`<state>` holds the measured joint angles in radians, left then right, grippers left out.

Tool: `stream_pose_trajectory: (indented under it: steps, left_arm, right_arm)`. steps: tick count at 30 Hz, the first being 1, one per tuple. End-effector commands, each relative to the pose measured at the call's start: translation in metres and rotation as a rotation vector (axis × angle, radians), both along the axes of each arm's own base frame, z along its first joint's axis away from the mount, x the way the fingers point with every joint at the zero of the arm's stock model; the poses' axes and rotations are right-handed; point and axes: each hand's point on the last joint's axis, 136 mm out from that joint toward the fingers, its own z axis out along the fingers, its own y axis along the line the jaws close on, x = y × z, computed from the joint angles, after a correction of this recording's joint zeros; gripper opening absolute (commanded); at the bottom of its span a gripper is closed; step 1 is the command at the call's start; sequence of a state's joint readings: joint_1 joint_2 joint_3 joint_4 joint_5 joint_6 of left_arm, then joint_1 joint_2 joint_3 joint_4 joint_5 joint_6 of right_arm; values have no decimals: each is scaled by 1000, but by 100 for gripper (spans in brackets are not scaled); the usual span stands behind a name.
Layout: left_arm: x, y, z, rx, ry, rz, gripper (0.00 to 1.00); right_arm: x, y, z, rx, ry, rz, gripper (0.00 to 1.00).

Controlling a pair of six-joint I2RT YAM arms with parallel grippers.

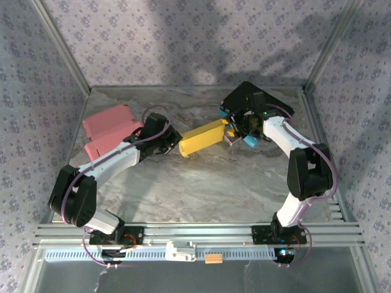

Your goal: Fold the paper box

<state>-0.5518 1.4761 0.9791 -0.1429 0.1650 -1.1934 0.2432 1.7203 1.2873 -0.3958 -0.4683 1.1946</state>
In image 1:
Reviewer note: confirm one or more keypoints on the yellow paper box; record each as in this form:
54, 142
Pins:
201, 138

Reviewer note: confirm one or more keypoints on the pink paper box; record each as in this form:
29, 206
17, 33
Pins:
107, 122

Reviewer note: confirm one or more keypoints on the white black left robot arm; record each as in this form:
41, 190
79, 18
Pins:
113, 161

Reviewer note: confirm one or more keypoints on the small purple card box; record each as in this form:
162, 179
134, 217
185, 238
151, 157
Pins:
232, 141

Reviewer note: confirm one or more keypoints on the light blue tube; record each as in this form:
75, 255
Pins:
251, 142

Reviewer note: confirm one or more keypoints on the black hard case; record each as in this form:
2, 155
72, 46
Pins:
238, 96

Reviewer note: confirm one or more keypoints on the white connector block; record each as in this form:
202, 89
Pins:
180, 253

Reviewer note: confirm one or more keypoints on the orange terminal block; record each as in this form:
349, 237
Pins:
214, 259

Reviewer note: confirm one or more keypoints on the grey metal bottom panel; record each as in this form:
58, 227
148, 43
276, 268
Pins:
198, 277

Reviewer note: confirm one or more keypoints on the aluminium back rail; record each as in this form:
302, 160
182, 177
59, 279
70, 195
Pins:
183, 88

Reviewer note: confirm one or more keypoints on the aluminium right side rail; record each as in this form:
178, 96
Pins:
319, 128

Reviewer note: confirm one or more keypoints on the aluminium left side rail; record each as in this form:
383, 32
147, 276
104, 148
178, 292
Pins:
67, 152

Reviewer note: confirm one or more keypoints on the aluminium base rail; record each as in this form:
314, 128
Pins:
198, 232

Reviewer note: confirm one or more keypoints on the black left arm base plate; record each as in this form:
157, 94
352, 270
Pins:
139, 236

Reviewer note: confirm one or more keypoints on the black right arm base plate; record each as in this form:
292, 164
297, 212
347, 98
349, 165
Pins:
259, 235

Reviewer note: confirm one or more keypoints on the aluminium right corner post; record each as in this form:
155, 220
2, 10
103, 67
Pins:
332, 45

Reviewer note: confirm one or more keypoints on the aluminium corner post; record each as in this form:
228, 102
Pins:
332, 45
62, 45

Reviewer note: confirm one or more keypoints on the aluminium left corner post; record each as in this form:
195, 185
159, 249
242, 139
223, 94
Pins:
62, 45

